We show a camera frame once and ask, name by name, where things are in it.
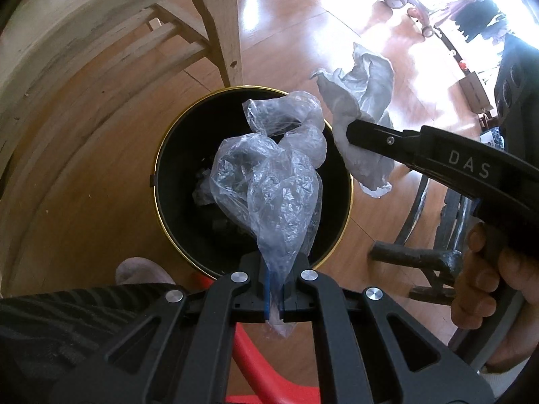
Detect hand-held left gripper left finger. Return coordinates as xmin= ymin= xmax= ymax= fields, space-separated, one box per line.
xmin=51 ymin=252 xmax=271 ymax=404

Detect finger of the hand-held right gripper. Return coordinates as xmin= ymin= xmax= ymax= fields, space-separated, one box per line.
xmin=344 ymin=119 xmax=422 ymax=170

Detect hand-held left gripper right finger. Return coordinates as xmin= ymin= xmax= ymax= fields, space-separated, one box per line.
xmin=278 ymin=255 xmax=495 ymax=404

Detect white tissue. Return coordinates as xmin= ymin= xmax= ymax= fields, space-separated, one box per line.
xmin=310 ymin=43 xmax=397 ymax=198

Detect clear plastic bag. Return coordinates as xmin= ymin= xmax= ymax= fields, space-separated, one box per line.
xmin=209 ymin=90 xmax=328 ymax=339

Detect black gold-rimmed trash bin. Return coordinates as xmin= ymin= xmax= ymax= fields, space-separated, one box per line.
xmin=152 ymin=85 xmax=354 ymax=280

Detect person's right forearm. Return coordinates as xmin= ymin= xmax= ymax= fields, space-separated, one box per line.
xmin=480 ymin=337 xmax=537 ymax=375

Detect person's right hand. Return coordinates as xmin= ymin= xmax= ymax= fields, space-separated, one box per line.
xmin=450 ymin=221 xmax=539 ymax=346

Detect red plastic stool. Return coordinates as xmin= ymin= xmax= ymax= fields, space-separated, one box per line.
xmin=191 ymin=271 xmax=325 ymax=404

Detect cardboard box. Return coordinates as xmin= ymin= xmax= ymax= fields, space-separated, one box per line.
xmin=458 ymin=71 xmax=494 ymax=114

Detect dark metal chair base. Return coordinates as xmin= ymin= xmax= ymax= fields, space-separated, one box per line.
xmin=368 ymin=172 xmax=478 ymax=306

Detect pink slipper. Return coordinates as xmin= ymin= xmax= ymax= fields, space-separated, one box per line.
xmin=115 ymin=257 xmax=177 ymax=288

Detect dark hanging clothes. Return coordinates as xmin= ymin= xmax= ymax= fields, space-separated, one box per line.
xmin=452 ymin=0 xmax=512 ymax=45

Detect wooden table base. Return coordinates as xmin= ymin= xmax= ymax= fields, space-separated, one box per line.
xmin=145 ymin=0 xmax=243 ymax=90

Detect person's leg in dark trousers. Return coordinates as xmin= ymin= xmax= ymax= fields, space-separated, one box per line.
xmin=0 ymin=282 xmax=198 ymax=404

